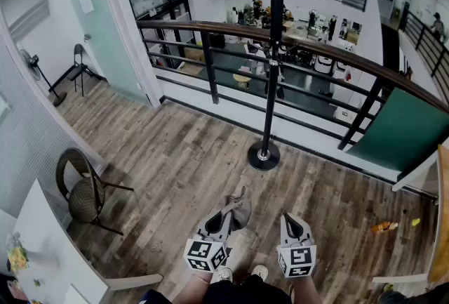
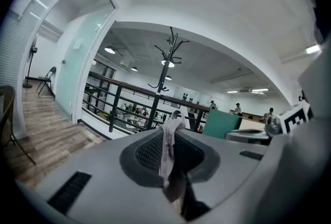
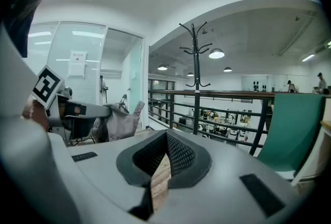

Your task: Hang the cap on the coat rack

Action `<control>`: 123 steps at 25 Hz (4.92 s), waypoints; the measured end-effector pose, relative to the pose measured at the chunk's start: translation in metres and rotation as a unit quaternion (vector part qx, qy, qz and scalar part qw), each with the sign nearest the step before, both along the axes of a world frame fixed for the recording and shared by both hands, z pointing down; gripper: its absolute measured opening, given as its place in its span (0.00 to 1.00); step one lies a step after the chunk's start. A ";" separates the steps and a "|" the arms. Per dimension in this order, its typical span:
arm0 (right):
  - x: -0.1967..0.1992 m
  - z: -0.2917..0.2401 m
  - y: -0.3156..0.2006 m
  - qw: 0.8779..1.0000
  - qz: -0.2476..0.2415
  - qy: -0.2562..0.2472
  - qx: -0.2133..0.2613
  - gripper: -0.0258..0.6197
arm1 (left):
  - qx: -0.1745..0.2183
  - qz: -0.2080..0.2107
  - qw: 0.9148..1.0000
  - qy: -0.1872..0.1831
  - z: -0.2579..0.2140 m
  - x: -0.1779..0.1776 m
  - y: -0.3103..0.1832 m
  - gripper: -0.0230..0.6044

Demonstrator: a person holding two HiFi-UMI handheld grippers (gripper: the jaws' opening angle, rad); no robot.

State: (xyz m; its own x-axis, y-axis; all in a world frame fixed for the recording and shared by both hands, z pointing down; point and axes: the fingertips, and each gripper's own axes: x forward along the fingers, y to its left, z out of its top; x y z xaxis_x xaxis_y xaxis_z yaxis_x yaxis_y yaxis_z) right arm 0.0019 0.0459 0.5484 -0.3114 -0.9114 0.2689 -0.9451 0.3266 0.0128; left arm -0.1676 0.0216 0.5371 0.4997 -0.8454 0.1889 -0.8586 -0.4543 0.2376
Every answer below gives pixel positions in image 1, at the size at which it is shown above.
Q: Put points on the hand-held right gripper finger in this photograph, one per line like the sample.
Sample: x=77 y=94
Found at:
x=284 y=230
x=304 y=233

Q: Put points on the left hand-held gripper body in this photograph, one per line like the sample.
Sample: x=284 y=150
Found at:
x=203 y=255

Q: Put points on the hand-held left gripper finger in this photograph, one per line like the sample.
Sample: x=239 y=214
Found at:
x=226 y=230
x=210 y=223

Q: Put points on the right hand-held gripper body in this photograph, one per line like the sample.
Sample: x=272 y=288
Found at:
x=298 y=258

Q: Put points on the grey cloth cap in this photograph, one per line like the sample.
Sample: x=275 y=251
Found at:
x=242 y=213

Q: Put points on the black metal coat rack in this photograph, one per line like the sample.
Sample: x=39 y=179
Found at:
x=271 y=85

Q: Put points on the person's right forearm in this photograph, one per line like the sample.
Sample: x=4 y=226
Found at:
x=305 y=290

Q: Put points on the person's left forearm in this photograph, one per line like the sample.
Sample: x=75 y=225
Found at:
x=196 y=286

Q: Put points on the person's left shoe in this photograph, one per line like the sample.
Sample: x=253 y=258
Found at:
x=221 y=274

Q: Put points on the person's shoe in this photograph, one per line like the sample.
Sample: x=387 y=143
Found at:
x=259 y=271
x=221 y=274

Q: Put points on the person's right shoe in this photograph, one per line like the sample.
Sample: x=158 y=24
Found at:
x=259 y=271

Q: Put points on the person's dark shorts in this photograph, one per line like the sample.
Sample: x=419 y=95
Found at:
x=245 y=292

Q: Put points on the person's navy top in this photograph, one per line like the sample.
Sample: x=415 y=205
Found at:
x=156 y=298

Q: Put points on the orange toy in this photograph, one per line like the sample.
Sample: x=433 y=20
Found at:
x=383 y=227

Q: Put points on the small yellow object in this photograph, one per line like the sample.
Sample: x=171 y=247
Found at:
x=415 y=221

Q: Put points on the brown wicker chair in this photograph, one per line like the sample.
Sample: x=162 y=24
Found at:
x=86 y=197

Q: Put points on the green panel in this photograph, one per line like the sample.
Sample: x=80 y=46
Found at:
x=400 y=134

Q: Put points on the wooden board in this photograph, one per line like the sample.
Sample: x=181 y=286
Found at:
x=441 y=218

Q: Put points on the round wooden stool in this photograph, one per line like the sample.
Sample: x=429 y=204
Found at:
x=242 y=79

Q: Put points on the white table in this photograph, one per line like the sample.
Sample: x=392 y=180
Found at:
x=38 y=236

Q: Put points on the white machine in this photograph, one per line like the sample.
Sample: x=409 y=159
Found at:
x=322 y=65
x=340 y=70

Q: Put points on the yellow artificial flowers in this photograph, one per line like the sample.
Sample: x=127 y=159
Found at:
x=17 y=255

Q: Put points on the black railing with wooden handrail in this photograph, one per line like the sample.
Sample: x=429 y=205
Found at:
x=315 y=46

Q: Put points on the black folding chair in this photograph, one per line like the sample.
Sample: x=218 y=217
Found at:
x=80 y=69

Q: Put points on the frosted glass partition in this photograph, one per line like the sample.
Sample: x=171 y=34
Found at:
x=101 y=32

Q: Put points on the black side railing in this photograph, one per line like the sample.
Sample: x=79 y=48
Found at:
x=426 y=39

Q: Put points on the black standing fan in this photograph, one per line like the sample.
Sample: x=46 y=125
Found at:
x=35 y=65

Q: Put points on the white paper notice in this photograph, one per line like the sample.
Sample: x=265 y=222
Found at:
x=86 y=3

